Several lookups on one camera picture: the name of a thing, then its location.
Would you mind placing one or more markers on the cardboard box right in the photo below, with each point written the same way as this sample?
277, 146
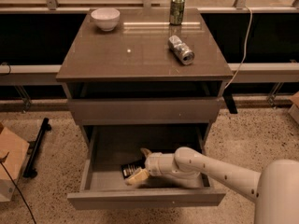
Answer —
294, 110

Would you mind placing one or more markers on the white ceramic bowl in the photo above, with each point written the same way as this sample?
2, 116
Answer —
106, 18

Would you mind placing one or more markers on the black metal bar stand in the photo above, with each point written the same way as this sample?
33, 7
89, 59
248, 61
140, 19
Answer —
30, 171

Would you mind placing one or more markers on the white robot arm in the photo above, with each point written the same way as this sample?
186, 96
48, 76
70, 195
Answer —
274, 191

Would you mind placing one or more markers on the grey drawer cabinet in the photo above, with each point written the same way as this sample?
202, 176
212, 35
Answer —
134, 61

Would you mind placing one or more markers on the closed grey top drawer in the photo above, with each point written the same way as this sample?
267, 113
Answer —
131, 112

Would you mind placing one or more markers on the cardboard box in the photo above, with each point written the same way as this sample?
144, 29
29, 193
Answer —
13, 150
294, 110

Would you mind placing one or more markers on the metal window railing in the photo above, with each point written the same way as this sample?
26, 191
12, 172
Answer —
146, 3

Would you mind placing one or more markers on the open grey middle drawer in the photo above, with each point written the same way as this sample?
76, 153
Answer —
113, 146

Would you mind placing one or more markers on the green standing soda can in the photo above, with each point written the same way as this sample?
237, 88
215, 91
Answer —
176, 12

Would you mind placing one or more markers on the silver lying soda can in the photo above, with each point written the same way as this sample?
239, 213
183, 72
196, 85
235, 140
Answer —
181, 50

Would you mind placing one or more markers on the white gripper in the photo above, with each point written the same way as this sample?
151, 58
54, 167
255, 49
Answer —
152, 164

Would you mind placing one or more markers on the cardboard box left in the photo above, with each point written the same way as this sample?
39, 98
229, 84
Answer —
13, 150

